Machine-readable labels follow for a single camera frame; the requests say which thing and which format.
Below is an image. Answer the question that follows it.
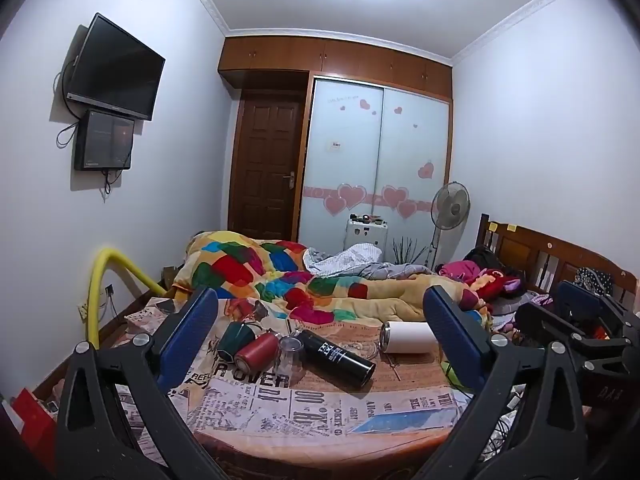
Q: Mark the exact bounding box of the clear glass cup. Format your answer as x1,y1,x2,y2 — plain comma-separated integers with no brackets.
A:
350,340,381,361
275,335,307,379

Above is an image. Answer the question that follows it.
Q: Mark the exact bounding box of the yellow foam tube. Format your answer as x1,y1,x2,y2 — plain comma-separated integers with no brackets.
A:
87,247,168,348

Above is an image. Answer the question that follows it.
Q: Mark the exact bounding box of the wooden bed headboard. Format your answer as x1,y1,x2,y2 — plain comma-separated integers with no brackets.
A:
475,213,640,306

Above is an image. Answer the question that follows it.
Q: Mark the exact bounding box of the black bag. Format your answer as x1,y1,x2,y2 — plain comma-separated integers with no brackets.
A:
462,245,508,281

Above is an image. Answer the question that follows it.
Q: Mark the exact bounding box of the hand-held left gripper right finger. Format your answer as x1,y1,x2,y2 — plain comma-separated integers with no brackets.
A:
410,286,589,480

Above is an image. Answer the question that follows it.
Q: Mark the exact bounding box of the pink cloth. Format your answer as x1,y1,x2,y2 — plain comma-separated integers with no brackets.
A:
439,260,483,282

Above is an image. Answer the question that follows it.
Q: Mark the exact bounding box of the colourful patchwork quilt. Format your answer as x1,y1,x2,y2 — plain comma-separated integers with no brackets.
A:
172,230,493,335

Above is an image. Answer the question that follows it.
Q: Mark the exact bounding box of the white tumbler cup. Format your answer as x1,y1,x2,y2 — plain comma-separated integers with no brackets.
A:
379,321,441,356

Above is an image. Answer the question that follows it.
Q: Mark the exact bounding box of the black polka-dot cloth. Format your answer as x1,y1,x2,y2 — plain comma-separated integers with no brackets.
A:
572,266,615,293

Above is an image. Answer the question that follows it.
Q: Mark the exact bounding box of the sliding wardrobe with heart stickers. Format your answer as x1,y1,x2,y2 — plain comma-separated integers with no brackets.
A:
297,75,453,268

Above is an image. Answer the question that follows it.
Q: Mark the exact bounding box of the red plush toy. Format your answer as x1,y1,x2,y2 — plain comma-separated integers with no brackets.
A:
467,267,528,311

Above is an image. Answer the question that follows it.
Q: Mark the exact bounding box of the small wall-mounted black monitor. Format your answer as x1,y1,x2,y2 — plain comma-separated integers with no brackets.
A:
74,109,136,172

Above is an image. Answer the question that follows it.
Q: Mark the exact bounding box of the standing electric fan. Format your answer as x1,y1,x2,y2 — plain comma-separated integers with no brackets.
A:
425,181,472,272

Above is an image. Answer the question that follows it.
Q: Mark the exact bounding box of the grey striped cloth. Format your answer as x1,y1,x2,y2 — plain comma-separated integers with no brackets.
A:
302,242,436,282

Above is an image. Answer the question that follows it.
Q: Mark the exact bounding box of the brown overhead cabinet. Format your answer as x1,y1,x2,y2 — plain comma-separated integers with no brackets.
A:
217,36,454,103

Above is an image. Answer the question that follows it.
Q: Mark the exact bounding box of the wall-mounted black television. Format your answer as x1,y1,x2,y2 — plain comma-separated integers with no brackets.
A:
65,12,167,122

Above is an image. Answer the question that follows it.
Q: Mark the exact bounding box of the dark green cup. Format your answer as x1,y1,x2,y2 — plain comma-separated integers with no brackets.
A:
216,321,261,363

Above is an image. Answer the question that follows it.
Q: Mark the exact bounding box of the red cup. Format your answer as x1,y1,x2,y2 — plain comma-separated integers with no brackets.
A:
234,331,280,375

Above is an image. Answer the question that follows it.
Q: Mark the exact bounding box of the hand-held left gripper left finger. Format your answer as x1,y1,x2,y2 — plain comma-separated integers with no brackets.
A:
54,286,226,480

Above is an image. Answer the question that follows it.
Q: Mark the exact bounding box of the black tumbler cup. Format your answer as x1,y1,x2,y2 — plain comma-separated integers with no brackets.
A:
295,328,377,389

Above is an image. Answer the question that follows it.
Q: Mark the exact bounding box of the red box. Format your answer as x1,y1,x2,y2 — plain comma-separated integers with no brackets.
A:
10,387,58,473

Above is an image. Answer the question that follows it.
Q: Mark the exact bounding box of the small white cabinet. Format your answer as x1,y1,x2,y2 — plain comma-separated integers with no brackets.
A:
345,214,390,263

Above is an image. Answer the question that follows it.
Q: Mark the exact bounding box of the bundle of dark twigs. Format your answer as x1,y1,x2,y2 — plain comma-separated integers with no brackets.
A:
392,237,426,266

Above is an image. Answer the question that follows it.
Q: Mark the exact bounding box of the black television cable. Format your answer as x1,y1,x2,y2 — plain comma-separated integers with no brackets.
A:
54,67,82,150

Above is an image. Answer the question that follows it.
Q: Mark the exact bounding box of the brown wooden door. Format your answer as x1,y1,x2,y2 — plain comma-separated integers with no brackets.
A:
227,97,307,242

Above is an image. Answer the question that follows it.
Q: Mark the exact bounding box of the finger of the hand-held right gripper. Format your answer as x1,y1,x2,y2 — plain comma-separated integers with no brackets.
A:
554,280,610,322
515,302,591,352

